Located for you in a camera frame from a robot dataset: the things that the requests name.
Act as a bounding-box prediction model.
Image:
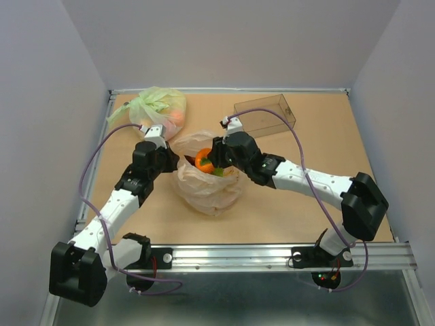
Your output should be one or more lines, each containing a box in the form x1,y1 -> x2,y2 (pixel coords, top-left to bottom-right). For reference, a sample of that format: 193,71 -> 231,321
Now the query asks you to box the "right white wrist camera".
220,116 -> 243,139

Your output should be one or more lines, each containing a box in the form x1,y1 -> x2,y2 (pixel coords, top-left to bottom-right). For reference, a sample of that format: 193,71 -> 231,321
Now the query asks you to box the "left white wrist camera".
139,124 -> 167,149

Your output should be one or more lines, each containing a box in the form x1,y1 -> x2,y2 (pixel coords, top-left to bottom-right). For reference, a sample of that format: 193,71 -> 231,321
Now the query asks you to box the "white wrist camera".
139,124 -> 167,149
220,116 -> 243,139

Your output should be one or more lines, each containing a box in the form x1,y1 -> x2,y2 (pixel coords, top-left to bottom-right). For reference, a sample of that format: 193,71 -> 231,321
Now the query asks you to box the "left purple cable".
78,123 -> 184,295

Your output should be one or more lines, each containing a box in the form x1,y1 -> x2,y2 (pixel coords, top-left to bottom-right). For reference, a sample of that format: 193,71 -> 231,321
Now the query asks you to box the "aluminium front rail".
151,242 -> 417,273

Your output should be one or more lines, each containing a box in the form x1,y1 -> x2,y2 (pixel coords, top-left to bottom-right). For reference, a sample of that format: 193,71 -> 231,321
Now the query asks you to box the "purple cable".
78,123 -> 184,295
226,107 -> 368,293

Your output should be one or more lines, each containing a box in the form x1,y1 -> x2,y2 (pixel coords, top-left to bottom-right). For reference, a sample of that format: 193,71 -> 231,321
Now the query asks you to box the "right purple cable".
226,107 -> 368,293

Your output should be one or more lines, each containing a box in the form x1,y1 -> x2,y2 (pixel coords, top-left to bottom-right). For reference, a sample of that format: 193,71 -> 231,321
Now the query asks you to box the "orange translucent plastic bag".
171,130 -> 246,216

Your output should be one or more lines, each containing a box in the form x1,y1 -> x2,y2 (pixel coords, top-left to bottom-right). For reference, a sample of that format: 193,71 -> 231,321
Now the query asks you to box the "green bumpy fruit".
212,168 -> 224,177

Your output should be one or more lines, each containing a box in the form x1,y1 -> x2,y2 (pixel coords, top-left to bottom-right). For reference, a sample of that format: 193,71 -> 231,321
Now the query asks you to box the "orange persimmon with green calyx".
194,148 -> 215,174

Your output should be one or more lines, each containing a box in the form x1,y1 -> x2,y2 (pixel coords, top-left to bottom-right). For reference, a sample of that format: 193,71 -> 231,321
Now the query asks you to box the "clear plastic box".
234,94 -> 296,138

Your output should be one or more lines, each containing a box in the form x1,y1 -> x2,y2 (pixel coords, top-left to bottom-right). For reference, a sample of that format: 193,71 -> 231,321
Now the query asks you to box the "green plastic bag with fruit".
107,86 -> 187,141

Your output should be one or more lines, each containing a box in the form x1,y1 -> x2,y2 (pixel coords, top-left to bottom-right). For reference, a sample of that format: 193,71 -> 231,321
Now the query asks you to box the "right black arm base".
287,246 -> 353,291

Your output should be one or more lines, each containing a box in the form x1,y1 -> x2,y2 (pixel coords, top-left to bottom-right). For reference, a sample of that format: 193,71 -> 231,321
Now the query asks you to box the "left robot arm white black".
49,141 -> 179,307

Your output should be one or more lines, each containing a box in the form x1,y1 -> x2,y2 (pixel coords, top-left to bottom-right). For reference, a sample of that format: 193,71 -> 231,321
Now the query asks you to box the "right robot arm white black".
208,132 -> 389,265

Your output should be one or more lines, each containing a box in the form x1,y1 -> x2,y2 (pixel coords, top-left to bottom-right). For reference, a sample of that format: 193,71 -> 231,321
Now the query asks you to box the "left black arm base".
125,247 -> 173,291

